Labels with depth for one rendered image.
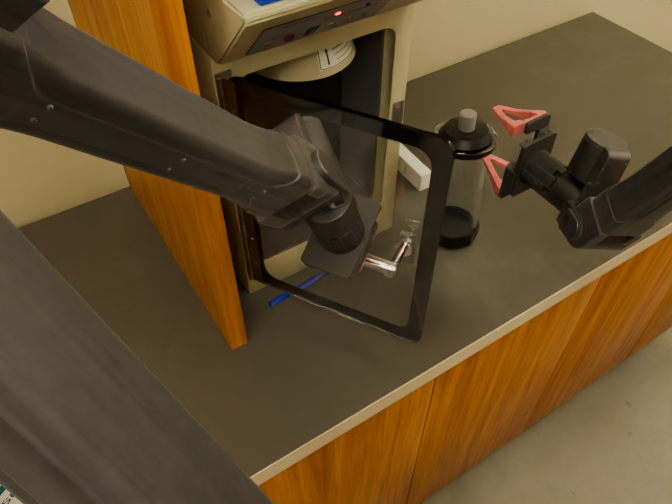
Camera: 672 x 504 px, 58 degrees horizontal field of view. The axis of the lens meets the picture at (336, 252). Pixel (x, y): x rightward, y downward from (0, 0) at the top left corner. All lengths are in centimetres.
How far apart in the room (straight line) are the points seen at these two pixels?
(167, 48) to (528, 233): 82
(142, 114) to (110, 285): 83
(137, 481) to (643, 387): 215
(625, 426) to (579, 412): 14
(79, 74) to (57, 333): 15
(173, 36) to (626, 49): 147
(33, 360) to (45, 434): 2
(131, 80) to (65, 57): 5
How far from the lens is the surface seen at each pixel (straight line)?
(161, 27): 65
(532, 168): 96
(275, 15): 68
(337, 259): 71
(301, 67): 91
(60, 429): 23
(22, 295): 23
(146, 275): 118
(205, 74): 84
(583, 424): 216
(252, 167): 46
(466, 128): 105
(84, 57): 35
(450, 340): 106
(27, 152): 131
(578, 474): 208
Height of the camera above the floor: 180
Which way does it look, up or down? 48 degrees down
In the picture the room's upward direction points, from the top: straight up
